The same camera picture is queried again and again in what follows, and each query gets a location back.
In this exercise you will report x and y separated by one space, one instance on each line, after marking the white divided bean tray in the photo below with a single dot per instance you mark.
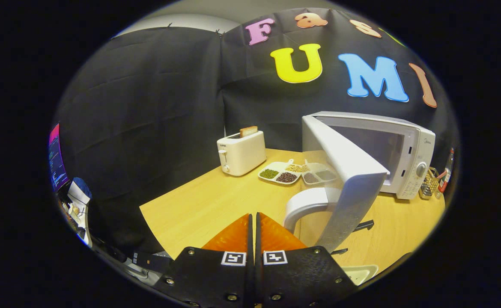
276 167

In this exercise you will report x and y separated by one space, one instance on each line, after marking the cream toaster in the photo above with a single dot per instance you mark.
242 154

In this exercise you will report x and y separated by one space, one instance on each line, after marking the toast slice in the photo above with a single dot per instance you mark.
249 131

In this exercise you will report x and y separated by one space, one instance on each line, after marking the cream plate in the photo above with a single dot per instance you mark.
362 273

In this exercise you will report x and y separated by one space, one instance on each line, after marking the red and white straw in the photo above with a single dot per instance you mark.
441 174

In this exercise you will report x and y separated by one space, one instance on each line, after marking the black box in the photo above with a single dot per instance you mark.
152 261

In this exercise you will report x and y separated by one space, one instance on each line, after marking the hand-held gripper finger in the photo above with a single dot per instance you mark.
257 239
249 239

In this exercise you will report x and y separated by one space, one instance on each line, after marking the computer monitor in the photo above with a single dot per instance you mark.
57 162

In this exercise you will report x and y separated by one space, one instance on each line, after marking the clear bottle with red label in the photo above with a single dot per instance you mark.
445 179

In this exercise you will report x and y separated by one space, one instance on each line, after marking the white microwave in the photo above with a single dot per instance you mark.
409 145

